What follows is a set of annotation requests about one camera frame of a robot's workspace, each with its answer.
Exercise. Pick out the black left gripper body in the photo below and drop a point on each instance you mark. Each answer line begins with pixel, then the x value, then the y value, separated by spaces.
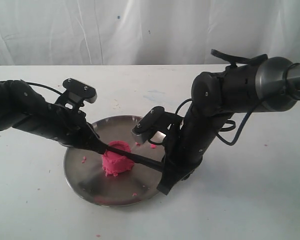
pixel 56 123

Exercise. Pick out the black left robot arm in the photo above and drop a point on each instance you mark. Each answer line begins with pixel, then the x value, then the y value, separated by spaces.
pixel 12 108

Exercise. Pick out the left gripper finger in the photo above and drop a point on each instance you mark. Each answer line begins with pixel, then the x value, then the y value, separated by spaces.
pixel 96 145

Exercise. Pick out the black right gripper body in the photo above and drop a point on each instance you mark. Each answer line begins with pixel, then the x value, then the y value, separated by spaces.
pixel 185 144

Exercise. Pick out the white backdrop curtain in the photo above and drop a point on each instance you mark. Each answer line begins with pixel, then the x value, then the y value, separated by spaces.
pixel 145 32

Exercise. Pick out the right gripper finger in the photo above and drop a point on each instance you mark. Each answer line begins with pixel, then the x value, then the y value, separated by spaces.
pixel 171 175

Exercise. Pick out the round steel plate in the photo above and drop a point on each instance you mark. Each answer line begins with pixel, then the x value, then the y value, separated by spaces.
pixel 85 175

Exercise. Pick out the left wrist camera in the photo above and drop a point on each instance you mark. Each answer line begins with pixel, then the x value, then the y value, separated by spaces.
pixel 78 91

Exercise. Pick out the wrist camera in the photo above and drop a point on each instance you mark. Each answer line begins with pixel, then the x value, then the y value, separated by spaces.
pixel 154 121
pixel 78 91

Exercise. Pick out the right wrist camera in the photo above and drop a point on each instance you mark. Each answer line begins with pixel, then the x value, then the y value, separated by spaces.
pixel 154 121

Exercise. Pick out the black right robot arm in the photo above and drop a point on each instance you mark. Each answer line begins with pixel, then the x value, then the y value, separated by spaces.
pixel 272 85

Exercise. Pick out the black serrated knife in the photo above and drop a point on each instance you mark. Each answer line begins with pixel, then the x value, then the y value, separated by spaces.
pixel 137 159

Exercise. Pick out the pink putty mound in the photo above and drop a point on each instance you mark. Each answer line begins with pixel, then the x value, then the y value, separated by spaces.
pixel 113 163

